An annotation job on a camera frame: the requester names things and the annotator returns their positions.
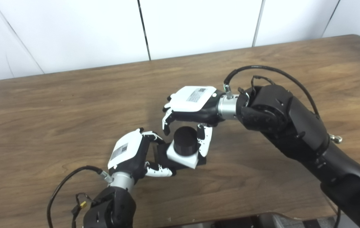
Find white square piece with hole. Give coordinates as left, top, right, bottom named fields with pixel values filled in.
left=166, top=141, right=199, bottom=169

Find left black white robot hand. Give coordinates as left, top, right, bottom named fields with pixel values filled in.
left=107, top=128, right=176, bottom=182

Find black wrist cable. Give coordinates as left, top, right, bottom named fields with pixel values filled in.
left=47, top=165, right=114, bottom=228
left=224, top=65, right=321, bottom=119

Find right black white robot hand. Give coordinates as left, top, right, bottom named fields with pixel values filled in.
left=162, top=85, right=226, bottom=158

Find black peg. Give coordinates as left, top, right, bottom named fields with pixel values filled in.
left=155, top=126, right=207, bottom=168

